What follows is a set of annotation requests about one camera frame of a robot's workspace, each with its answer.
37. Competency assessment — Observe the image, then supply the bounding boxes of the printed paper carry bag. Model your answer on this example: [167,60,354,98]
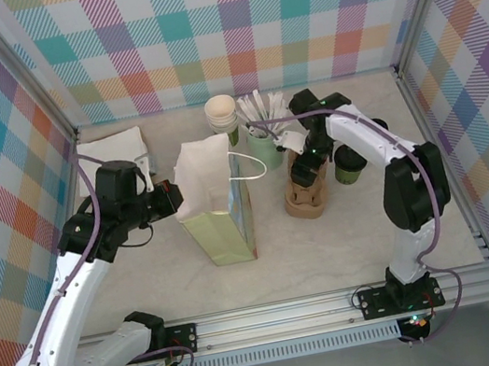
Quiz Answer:
[162,126,283,274]

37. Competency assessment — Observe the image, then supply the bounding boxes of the perforated cable duct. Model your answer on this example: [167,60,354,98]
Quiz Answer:
[161,323,404,366]

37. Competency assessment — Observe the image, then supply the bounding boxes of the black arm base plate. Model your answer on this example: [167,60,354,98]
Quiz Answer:
[156,321,202,359]
[356,276,446,322]

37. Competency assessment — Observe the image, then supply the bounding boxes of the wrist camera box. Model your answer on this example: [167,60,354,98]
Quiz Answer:
[133,153,162,194]
[272,128,307,156]

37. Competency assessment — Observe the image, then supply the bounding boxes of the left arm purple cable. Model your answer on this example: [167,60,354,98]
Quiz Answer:
[0,139,196,366]

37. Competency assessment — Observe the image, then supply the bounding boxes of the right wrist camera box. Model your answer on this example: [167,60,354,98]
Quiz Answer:
[272,128,307,156]

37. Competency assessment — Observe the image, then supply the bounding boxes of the aluminium front rail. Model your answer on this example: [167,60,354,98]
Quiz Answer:
[21,262,489,366]

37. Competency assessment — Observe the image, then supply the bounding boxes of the mint green straw holder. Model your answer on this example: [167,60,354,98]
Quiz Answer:
[244,127,289,175]

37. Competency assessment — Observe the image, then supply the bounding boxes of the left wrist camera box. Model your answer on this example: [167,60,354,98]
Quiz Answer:
[133,153,162,194]

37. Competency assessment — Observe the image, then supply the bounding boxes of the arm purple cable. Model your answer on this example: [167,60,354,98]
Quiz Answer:
[244,86,472,366]
[0,139,196,366]

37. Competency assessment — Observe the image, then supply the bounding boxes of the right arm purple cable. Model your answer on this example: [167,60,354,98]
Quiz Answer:
[244,86,472,366]

